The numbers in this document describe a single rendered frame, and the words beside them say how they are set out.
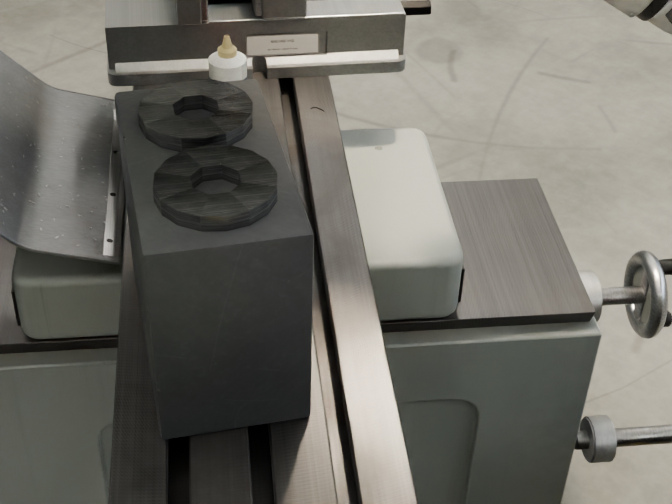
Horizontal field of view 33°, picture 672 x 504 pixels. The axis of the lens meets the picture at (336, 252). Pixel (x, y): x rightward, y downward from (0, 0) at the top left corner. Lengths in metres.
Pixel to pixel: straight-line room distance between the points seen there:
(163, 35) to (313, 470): 0.61
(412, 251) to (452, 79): 2.00
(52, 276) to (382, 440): 0.48
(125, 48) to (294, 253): 0.58
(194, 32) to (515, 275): 0.48
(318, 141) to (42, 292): 0.34
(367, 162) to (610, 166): 1.61
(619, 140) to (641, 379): 0.89
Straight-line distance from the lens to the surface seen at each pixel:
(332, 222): 1.10
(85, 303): 1.24
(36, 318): 1.26
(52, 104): 1.40
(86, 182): 1.28
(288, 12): 1.30
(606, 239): 2.68
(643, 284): 1.53
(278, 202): 0.81
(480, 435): 1.43
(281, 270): 0.79
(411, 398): 1.36
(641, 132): 3.10
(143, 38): 1.31
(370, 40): 1.34
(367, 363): 0.95
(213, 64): 1.19
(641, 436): 1.51
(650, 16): 1.10
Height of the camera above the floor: 1.59
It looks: 39 degrees down
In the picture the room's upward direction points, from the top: 2 degrees clockwise
